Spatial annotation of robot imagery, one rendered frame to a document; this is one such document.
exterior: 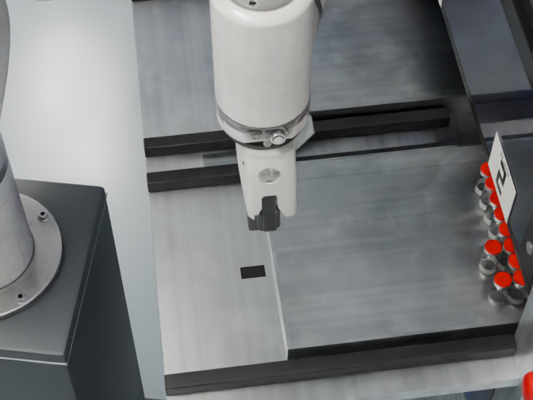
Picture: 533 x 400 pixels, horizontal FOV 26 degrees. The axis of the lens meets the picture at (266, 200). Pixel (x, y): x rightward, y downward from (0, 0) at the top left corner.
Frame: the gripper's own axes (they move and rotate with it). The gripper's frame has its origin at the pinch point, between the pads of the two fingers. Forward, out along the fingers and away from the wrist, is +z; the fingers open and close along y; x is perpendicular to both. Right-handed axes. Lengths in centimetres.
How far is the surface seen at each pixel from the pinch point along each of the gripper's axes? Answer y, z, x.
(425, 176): 18.2, 22.2, -23.1
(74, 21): 139, 110, 29
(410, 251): 7.3, 22.2, -18.9
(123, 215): 80, 110, 21
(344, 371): -8.1, 21.2, -8.1
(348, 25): 46, 22, -18
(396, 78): 35.0, 22.2, -22.6
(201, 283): 6.1, 22.4, 6.7
